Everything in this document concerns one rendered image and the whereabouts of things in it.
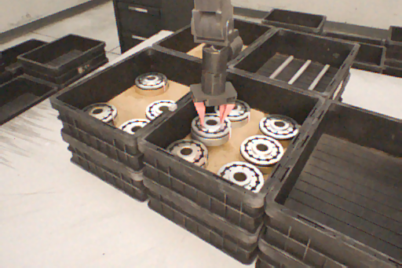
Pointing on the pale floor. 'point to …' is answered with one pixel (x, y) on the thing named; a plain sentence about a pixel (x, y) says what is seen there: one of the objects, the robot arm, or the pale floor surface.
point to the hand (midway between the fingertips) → (211, 120)
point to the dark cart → (151, 1)
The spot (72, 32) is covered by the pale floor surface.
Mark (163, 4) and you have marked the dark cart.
